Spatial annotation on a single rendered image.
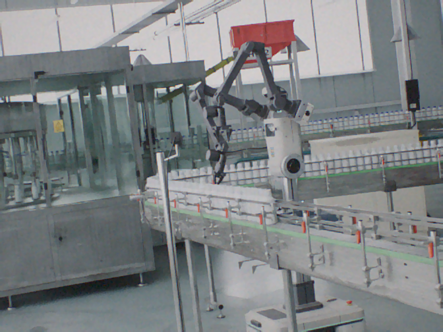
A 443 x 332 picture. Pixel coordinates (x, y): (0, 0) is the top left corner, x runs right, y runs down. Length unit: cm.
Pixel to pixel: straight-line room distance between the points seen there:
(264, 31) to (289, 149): 654
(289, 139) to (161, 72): 517
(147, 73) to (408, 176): 437
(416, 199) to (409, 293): 630
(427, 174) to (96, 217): 317
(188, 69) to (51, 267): 344
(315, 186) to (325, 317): 165
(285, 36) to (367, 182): 529
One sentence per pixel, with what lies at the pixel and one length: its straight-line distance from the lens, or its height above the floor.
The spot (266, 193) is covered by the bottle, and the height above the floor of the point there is 115.
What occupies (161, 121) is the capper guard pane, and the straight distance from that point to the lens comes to 1028.
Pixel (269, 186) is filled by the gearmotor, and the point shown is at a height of 97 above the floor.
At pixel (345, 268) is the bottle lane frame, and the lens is 332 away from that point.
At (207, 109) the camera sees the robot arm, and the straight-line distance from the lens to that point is 491.
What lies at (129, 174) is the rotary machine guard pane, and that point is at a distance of 822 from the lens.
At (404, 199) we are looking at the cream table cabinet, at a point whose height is 46.
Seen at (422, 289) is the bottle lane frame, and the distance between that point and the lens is 288.
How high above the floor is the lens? 152
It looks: 3 degrees down
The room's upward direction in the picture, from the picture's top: 7 degrees counter-clockwise
